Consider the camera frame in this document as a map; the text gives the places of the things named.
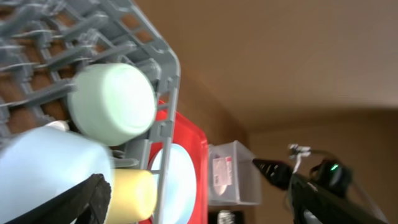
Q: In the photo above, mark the light green bowl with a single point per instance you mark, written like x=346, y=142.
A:
x=43, y=163

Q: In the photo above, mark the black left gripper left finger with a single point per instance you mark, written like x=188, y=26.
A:
x=87, y=202

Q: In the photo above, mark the grey dishwasher rack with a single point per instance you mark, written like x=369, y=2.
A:
x=40, y=39

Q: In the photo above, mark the red plastic tray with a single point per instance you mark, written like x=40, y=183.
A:
x=194, y=141

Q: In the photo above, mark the black tray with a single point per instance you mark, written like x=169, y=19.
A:
x=226, y=217

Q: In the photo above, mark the white bin label sticker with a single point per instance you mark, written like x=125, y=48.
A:
x=222, y=171

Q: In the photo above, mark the yellow plastic cup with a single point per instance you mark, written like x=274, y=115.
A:
x=133, y=197

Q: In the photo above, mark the light blue plate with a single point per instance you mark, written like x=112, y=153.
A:
x=180, y=187

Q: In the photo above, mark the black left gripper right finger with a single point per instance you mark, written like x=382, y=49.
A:
x=309, y=202

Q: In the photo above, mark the clear plastic bin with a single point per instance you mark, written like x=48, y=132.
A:
x=246, y=179

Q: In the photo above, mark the green bowl with food scraps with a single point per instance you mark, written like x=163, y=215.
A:
x=112, y=102

